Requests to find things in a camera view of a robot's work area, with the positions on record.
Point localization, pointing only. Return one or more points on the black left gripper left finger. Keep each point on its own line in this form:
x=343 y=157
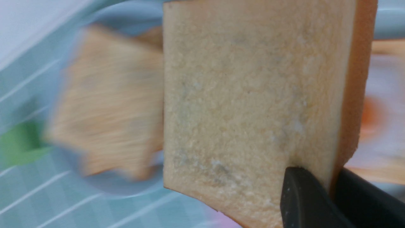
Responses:
x=305 y=203

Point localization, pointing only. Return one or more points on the toast slice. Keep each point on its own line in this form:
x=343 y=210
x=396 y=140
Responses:
x=111 y=110
x=255 y=86

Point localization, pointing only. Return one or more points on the green checkered tablecloth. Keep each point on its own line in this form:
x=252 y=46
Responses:
x=46 y=194

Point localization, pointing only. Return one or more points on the green wooden cube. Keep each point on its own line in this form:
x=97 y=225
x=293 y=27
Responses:
x=23 y=144

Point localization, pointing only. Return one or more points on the fried egg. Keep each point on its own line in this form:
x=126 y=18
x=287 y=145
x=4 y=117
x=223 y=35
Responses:
x=382 y=125

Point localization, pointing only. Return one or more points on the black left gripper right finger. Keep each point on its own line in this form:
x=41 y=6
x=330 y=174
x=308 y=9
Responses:
x=365 y=205

